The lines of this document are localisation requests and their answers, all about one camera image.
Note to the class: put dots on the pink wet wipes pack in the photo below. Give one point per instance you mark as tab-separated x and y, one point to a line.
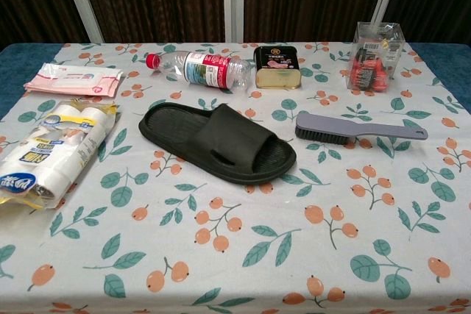
73	80

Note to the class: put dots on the black luncheon meat can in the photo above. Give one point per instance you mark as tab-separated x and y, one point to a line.
276	64

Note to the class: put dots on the grey scrub brush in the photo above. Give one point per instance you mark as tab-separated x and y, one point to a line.
331	124

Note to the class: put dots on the clear box with red items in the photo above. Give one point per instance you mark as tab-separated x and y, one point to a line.
371	71

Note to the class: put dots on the white garbage bag rolls pack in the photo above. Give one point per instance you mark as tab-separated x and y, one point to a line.
55	145

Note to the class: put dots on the black rubber slipper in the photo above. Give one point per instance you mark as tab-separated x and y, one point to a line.
228	134

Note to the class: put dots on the clear bottle with red cap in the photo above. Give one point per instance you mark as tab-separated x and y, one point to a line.
206	69

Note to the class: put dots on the floral fruit print tablecloth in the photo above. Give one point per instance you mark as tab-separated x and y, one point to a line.
235	255

